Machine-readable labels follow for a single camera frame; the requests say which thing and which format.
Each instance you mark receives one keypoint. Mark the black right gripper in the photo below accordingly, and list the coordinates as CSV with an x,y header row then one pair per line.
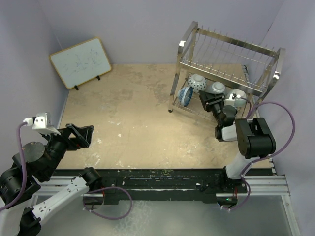
x,y
209,100

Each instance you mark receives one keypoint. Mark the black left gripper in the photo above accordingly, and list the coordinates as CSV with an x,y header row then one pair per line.
x,y
83,133

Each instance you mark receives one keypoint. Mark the grey hexagon red-rim bowl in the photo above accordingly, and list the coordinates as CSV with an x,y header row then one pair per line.
x,y
215,88

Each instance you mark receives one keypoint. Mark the dark blue patterned bowl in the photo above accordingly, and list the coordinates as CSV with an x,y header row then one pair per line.
x,y
197,82

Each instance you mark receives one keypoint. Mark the blue floral rim bowl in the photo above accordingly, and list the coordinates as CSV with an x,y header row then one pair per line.
x,y
184,95

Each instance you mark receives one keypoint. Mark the mint green bowl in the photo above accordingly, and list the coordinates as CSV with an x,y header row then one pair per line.
x,y
240,92

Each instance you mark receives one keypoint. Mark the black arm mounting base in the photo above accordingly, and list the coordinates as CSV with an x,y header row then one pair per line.
x,y
205,185

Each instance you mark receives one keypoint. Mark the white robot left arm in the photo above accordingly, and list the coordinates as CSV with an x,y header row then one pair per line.
x,y
35,163

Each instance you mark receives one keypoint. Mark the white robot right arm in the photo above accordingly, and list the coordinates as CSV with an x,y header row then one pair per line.
x,y
253,136

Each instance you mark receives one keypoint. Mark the steel dish rack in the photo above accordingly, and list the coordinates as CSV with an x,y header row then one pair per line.
x,y
237,64

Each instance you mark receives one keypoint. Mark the yellow framed whiteboard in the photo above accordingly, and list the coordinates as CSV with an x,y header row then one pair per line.
x,y
80,63

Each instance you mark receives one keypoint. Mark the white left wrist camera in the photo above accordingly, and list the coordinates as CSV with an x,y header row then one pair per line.
x,y
42,124

